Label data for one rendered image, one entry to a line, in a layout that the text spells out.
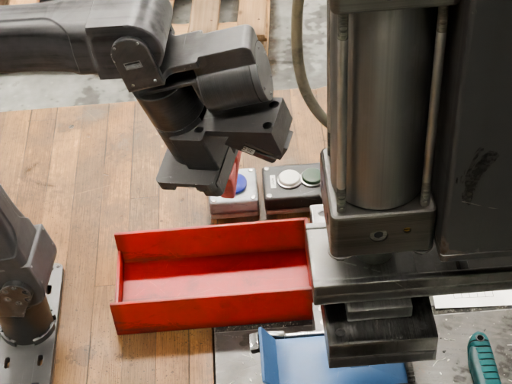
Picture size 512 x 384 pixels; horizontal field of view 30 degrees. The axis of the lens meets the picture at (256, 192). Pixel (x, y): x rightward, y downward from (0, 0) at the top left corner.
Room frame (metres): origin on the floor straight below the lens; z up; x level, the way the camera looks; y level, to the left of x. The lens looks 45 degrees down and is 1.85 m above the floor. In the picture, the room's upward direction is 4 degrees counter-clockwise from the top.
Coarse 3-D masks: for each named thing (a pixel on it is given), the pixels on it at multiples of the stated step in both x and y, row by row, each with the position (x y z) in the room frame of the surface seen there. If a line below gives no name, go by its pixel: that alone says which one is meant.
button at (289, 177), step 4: (284, 172) 0.96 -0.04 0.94; (288, 172) 0.96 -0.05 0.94; (292, 172) 0.95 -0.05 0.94; (296, 172) 0.95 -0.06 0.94; (280, 176) 0.95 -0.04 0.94; (284, 176) 0.95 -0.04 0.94; (288, 176) 0.95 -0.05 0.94; (292, 176) 0.95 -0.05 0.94; (296, 176) 0.95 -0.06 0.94; (280, 180) 0.94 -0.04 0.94; (284, 180) 0.94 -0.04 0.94; (288, 180) 0.94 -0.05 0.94; (292, 180) 0.94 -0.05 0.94; (296, 180) 0.94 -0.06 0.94; (284, 184) 0.94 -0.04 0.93; (288, 184) 0.93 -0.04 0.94; (292, 184) 0.93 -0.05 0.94
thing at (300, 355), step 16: (320, 336) 0.64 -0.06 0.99; (272, 352) 0.61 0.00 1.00; (288, 352) 0.62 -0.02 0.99; (304, 352) 0.62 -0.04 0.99; (320, 352) 0.61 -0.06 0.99; (272, 368) 0.59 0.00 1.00; (288, 368) 0.60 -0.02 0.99; (304, 368) 0.60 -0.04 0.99; (320, 368) 0.59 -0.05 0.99; (336, 368) 0.59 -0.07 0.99; (352, 368) 0.59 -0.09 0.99; (368, 368) 0.59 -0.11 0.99; (384, 368) 0.59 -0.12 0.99; (400, 368) 0.59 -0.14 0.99
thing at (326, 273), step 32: (320, 224) 0.62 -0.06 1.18; (320, 256) 0.58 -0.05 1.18; (352, 256) 0.58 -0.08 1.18; (384, 256) 0.57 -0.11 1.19; (416, 256) 0.59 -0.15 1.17; (320, 288) 0.55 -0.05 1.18; (352, 288) 0.55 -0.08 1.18; (384, 288) 0.55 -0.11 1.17; (416, 288) 0.55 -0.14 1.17; (448, 288) 0.55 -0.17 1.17; (480, 288) 0.55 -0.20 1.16; (352, 320) 0.54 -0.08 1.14; (384, 320) 0.54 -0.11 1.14; (416, 320) 0.53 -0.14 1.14; (352, 352) 0.51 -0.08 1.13; (384, 352) 0.51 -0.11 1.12; (416, 352) 0.51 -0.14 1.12
